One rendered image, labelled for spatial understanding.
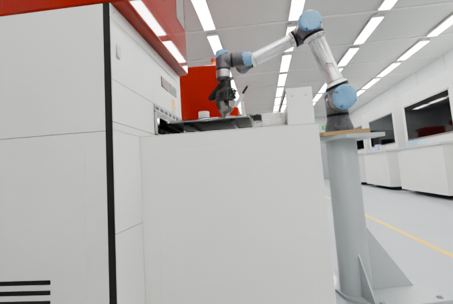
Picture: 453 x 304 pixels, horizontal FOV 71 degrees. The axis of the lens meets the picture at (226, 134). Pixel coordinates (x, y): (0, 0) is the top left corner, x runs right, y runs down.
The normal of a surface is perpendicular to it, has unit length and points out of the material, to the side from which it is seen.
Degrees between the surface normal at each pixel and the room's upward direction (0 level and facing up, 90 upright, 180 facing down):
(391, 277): 90
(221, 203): 90
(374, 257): 90
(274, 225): 90
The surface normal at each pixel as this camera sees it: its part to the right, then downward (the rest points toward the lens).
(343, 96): -0.05, 0.07
